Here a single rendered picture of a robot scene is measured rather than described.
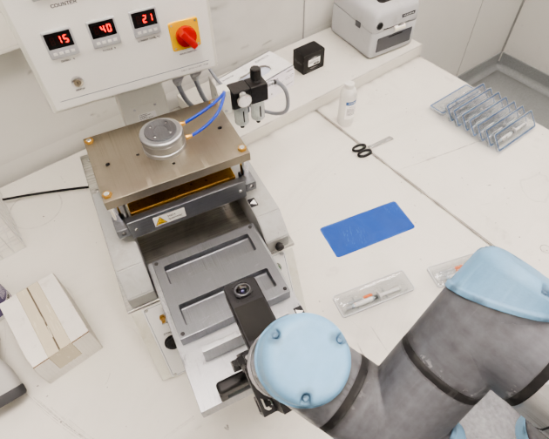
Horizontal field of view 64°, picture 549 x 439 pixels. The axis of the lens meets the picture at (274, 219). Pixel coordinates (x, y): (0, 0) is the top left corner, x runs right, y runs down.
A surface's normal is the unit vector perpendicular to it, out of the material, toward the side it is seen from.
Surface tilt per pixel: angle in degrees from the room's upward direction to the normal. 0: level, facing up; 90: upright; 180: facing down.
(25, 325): 2
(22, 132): 90
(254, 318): 8
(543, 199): 0
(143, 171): 0
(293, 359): 20
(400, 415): 47
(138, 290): 41
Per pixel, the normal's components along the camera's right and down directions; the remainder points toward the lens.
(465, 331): -0.56, -0.04
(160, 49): 0.44, 0.70
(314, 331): 0.13, -0.33
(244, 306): -0.08, -0.71
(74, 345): 0.66, 0.56
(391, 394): -0.74, -0.24
